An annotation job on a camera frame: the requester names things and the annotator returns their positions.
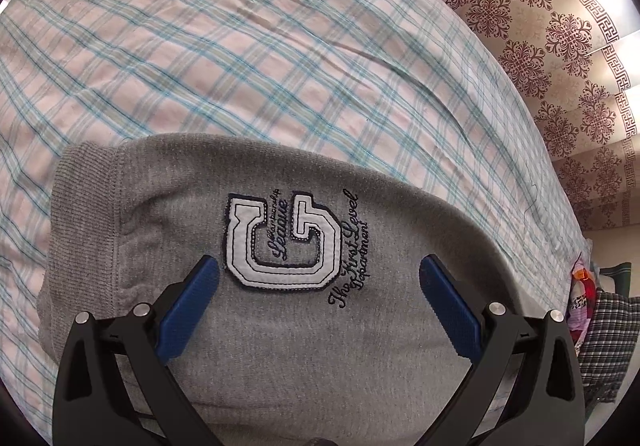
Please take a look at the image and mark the black white checked pillow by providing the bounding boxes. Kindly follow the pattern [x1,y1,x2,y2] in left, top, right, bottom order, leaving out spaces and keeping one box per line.
[578,290,640,407]

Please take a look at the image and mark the beige patterned curtain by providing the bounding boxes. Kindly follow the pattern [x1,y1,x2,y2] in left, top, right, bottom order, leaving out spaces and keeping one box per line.
[442,0,639,229]

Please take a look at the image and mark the plaid bed sheet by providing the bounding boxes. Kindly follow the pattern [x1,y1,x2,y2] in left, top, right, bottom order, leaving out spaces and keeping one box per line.
[1,0,589,438]

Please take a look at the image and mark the grey sweatpants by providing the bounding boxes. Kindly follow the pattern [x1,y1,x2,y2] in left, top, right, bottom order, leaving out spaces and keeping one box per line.
[37,134,522,445]

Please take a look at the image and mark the red floral pillow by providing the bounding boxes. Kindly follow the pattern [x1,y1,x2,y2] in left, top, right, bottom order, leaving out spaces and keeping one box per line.
[566,257,597,350]

